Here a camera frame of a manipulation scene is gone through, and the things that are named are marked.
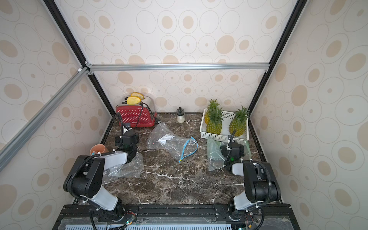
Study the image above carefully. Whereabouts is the yellow pineapple green crown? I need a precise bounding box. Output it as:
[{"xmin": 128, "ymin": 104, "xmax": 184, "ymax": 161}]
[
  {"xmin": 206, "ymin": 107, "xmax": 223, "ymax": 135},
  {"xmin": 204, "ymin": 99, "xmax": 222, "ymax": 125}
]

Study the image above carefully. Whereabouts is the blue-zip bag with pineapple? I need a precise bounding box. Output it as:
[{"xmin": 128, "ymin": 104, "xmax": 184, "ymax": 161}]
[{"xmin": 147, "ymin": 122, "xmax": 198, "ymax": 163}]

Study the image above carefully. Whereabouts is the green-zip bag with pineapple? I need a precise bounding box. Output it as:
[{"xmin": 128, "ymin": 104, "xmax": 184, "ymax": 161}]
[{"xmin": 207, "ymin": 138, "xmax": 251, "ymax": 172}]

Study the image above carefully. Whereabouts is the clear zip-top bag blue slider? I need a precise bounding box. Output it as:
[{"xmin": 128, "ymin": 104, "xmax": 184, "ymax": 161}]
[{"xmin": 102, "ymin": 152, "xmax": 144, "ymax": 185}]

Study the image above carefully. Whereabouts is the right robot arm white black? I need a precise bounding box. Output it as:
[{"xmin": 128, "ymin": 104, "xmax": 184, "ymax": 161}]
[{"xmin": 220, "ymin": 140, "xmax": 281, "ymax": 213}]

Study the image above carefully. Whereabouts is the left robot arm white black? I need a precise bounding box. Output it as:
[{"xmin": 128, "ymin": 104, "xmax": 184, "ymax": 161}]
[{"xmin": 63, "ymin": 129, "xmax": 139, "ymax": 216}]

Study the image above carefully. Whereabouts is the small bottle black cap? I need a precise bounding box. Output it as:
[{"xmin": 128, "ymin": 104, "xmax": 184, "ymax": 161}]
[{"xmin": 176, "ymin": 107, "xmax": 185, "ymax": 124}]

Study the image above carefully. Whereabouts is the white perforated plastic basket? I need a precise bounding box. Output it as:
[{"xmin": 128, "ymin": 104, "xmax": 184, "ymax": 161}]
[{"xmin": 200, "ymin": 108, "xmax": 250, "ymax": 143}]

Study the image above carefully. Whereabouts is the red toaster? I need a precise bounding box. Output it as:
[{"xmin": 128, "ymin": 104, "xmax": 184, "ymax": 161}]
[{"xmin": 116, "ymin": 104, "xmax": 157, "ymax": 127}]

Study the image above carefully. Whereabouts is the rear yellow toast slice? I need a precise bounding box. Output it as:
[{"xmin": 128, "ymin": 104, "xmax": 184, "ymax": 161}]
[{"xmin": 130, "ymin": 92, "xmax": 145, "ymax": 100}]

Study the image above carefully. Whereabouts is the yellow toast slice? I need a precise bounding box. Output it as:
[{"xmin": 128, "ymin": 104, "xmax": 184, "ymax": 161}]
[
  {"xmin": 130, "ymin": 92, "xmax": 145, "ymax": 100},
  {"xmin": 126, "ymin": 96, "xmax": 141, "ymax": 105}
]

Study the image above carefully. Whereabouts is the front yellow toast slice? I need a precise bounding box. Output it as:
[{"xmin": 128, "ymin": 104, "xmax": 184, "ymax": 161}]
[{"xmin": 126, "ymin": 96, "xmax": 141, "ymax": 105}]

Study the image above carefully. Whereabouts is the orange plastic cup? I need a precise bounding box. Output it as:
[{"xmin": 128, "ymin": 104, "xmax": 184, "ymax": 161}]
[{"xmin": 90, "ymin": 144, "xmax": 109, "ymax": 155}]

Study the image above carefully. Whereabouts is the black toaster power cord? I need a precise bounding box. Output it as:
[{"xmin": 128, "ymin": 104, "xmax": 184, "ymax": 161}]
[{"xmin": 133, "ymin": 102, "xmax": 162, "ymax": 128}]

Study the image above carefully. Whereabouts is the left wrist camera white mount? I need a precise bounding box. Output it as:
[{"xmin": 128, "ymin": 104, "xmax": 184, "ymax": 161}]
[{"xmin": 122, "ymin": 123, "xmax": 132, "ymax": 135}]

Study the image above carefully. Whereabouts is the horizontal aluminium frame bar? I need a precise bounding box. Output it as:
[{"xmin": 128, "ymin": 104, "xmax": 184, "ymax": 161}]
[{"xmin": 88, "ymin": 63, "xmax": 270, "ymax": 71}]

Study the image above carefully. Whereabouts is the right black frame post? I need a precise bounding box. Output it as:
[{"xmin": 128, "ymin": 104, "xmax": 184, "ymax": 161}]
[{"xmin": 249, "ymin": 0, "xmax": 308, "ymax": 114}]

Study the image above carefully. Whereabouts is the black frame post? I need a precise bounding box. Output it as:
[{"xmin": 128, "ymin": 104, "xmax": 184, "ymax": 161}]
[
  {"xmin": 43, "ymin": 0, "xmax": 116, "ymax": 116},
  {"xmin": 249, "ymin": 0, "xmax": 308, "ymax": 114}
]

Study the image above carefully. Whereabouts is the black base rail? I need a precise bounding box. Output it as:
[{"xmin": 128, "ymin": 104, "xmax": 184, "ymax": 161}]
[{"xmin": 53, "ymin": 204, "xmax": 300, "ymax": 230}]

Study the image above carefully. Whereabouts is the left black frame post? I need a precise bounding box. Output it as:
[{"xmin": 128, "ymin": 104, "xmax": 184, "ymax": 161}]
[{"xmin": 43, "ymin": 0, "xmax": 116, "ymax": 116}]

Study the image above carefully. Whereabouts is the left diagonal aluminium frame bar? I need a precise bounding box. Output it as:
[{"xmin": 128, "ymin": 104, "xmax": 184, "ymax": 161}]
[{"xmin": 1, "ymin": 67, "xmax": 88, "ymax": 170}]

